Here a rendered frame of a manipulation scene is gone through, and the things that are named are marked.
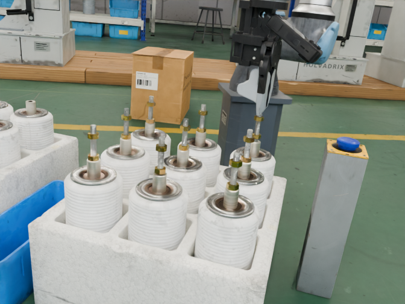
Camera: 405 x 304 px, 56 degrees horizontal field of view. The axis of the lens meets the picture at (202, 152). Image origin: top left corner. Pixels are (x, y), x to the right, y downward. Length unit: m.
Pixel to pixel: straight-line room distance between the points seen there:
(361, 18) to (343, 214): 2.35
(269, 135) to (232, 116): 0.13
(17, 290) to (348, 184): 0.62
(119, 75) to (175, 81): 0.81
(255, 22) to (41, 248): 0.54
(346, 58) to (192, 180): 2.34
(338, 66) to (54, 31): 1.90
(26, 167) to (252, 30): 0.56
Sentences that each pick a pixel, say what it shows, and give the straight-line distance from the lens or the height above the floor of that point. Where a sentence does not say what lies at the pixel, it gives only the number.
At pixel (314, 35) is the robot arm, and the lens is 1.09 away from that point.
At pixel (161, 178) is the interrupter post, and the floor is 0.28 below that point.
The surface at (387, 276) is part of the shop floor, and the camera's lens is 1.00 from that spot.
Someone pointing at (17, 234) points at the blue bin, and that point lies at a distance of 0.90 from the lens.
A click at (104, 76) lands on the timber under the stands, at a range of 2.50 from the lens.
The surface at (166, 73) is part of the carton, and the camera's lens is 1.74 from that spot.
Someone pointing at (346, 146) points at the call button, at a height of 0.32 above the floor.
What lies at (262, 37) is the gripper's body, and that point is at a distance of 0.73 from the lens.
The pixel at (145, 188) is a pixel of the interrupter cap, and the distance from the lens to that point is 0.62.
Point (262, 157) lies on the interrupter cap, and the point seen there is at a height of 0.25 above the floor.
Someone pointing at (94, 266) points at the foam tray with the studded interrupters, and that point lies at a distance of 0.66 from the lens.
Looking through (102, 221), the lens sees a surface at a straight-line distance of 0.66.
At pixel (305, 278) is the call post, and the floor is 0.04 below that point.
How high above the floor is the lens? 0.54
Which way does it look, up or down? 21 degrees down
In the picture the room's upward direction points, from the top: 6 degrees clockwise
